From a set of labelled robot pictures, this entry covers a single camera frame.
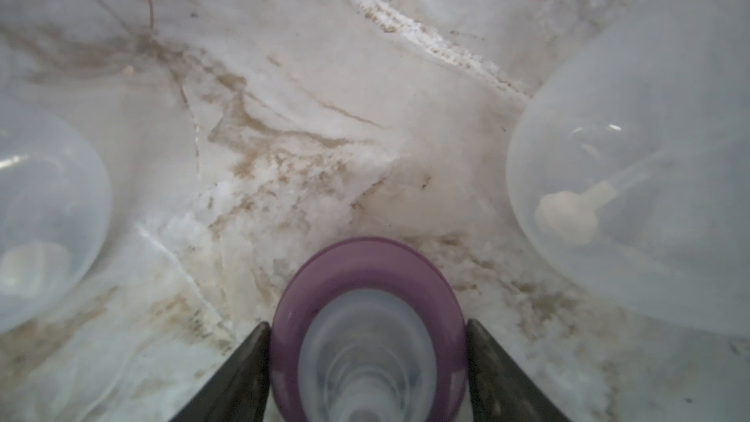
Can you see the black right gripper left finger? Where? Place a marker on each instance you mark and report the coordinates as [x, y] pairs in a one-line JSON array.
[[239, 390]]

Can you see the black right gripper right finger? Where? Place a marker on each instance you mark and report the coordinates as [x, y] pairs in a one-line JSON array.
[[500, 390]]

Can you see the purple collar with nipple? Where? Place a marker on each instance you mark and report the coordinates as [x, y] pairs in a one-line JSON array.
[[368, 330]]

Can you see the clear baby bottle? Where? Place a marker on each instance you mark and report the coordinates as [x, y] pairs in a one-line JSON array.
[[56, 204], [629, 169]]

